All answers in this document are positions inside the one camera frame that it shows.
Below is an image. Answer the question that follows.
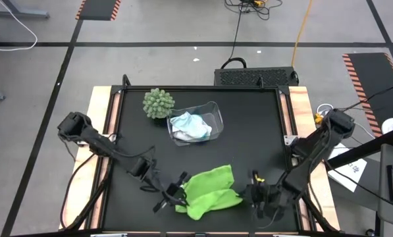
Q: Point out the green microfiber towel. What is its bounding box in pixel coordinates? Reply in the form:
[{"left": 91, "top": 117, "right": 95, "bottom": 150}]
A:
[{"left": 174, "top": 164, "right": 245, "bottom": 221}]

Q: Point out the white waffle-weave towel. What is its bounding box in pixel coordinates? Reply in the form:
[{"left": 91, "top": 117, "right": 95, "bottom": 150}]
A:
[{"left": 172, "top": 130, "right": 197, "bottom": 142}]

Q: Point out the potted green succulent plant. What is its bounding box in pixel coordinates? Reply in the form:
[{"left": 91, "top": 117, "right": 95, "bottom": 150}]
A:
[{"left": 142, "top": 88, "right": 176, "bottom": 120}]

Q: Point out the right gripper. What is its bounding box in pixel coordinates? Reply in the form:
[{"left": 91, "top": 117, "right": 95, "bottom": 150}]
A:
[{"left": 242, "top": 169, "right": 284, "bottom": 220}]

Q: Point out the wooden table side board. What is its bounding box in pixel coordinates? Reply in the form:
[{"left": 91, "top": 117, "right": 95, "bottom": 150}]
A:
[
  {"left": 280, "top": 86, "right": 341, "bottom": 231},
  {"left": 59, "top": 86, "right": 122, "bottom": 230}
]

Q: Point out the black orange-striped floor mat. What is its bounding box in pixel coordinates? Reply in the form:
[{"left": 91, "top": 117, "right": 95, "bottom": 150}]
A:
[
  {"left": 342, "top": 52, "right": 393, "bottom": 138},
  {"left": 75, "top": 0, "right": 122, "bottom": 22}
]

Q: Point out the black floor cable bundle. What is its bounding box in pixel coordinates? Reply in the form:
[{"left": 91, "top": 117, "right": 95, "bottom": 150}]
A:
[{"left": 224, "top": 0, "right": 284, "bottom": 21}]

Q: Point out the white round cup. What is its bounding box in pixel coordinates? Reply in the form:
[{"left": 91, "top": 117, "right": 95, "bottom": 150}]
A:
[{"left": 381, "top": 117, "right": 393, "bottom": 135}]

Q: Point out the white coiled cable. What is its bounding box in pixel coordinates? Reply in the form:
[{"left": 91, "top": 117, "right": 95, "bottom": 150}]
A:
[{"left": 316, "top": 103, "right": 335, "bottom": 116}]

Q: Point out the black diagonal metal beam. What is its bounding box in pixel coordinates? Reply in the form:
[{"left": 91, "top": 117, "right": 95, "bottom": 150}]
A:
[{"left": 324, "top": 130, "right": 393, "bottom": 169}]

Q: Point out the black metal table frame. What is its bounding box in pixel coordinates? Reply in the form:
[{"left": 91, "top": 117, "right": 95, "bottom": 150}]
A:
[{"left": 59, "top": 74, "right": 340, "bottom": 237}]

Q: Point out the light blue microfiber towel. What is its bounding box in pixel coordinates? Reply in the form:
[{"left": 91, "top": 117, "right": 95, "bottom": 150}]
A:
[{"left": 169, "top": 111, "right": 213, "bottom": 139}]

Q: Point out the white paper sheet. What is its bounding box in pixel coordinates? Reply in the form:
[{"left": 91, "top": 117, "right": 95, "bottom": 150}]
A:
[{"left": 327, "top": 141, "right": 368, "bottom": 194}]

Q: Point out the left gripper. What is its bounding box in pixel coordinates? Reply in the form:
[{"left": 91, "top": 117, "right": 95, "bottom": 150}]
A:
[{"left": 152, "top": 171, "right": 190, "bottom": 213}]

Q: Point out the black perforated computer case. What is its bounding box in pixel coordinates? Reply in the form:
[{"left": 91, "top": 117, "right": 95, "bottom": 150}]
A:
[{"left": 214, "top": 66, "right": 300, "bottom": 88}]

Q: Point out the grey office desk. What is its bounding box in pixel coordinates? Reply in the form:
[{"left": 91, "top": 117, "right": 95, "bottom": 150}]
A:
[{"left": 379, "top": 143, "right": 393, "bottom": 228}]

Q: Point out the white floor cable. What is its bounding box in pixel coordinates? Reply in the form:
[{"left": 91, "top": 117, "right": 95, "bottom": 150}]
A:
[{"left": 0, "top": 0, "right": 39, "bottom": 53}]

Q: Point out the clear plastic bin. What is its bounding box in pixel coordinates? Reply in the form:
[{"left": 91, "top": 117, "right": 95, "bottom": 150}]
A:
[{"left": 166, "top": 101, "right": 224, "bottom": 147}]

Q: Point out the yellow extension cable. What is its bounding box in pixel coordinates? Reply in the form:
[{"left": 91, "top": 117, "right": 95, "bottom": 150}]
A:
[{"left": 290, "top": 0, "right": 315, "bottom": 68}]

